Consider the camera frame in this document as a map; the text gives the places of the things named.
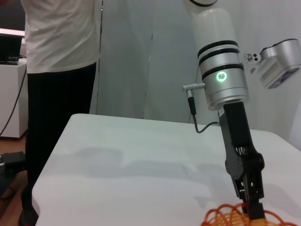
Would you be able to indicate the black box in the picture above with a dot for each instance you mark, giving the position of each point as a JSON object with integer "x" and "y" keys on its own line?
{"x": 14, "y": 160}

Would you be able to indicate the person in white shirt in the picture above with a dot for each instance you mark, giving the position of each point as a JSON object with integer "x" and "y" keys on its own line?
{"x": 61, "y": 35}

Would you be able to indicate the black laptop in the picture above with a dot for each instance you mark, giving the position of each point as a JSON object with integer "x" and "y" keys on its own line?
{"x": 9, "y": 47}

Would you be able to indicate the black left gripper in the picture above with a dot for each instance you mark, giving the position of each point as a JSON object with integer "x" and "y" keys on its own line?
{"x": 237, "y": 131}

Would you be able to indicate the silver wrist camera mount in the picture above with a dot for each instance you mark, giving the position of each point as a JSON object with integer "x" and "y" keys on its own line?
{"x": 282, "y": 58}

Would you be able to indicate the small metal parts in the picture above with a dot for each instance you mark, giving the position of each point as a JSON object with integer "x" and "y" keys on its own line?
{"x": 250, "y": 57}

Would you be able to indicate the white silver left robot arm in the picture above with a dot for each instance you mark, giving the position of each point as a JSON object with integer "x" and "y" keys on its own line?
{"x": 223, "y": 70}

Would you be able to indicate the white cabinet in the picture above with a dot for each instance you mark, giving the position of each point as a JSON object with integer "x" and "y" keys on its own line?
{"x": 11, "y": 99}

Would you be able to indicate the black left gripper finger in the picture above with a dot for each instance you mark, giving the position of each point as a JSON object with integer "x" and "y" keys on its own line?
{"x": 256, "y": 212}

